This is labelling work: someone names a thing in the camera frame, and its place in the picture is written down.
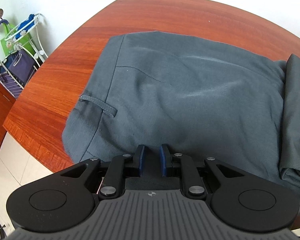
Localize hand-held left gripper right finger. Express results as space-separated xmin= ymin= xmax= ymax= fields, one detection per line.
xmin=159 ymin=144 xmax=240 ymax=200

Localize green bag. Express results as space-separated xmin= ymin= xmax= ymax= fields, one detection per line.
xmin=0 ymin=23 xmax=32 ymax=55

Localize grey pants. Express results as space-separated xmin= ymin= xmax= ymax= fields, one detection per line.
xmin=62 ymin=31 xmax=300 ymax=215

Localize blue knitted cloth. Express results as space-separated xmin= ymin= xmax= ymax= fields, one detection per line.
xmin=16 ymin=14 xmax=38 ymax=34

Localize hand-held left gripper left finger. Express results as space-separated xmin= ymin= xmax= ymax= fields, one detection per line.
xmin=61 ymin=144 xmax=146 ymax=200

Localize white wire rack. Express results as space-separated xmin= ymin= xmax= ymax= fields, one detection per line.
xmin=0 ymin=12 xmax=49 ymax=98

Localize purple bag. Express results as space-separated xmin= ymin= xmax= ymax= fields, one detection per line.
xmin=0 ymin=49 xmax=37 ymax=97

